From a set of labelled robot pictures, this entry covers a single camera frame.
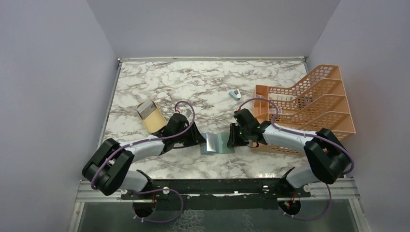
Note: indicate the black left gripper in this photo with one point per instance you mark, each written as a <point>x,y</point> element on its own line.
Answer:
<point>196,137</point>

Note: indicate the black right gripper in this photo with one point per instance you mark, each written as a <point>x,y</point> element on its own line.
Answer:
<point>233,140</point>

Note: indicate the green card holder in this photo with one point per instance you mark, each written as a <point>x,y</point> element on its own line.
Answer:
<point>216,143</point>

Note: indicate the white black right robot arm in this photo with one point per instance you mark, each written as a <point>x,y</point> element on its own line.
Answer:
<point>327,158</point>

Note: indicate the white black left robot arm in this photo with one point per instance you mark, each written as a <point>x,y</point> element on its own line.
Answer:
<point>108,170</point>

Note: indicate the light blue small stapler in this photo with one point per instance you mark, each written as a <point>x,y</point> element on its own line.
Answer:
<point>235,94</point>

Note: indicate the beige oval tray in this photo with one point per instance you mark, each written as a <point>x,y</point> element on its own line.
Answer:
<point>155,122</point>

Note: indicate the orange plastic file organizer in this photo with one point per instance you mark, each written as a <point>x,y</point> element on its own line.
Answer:
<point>316,101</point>

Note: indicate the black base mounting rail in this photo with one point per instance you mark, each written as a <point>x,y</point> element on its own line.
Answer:
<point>212,194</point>

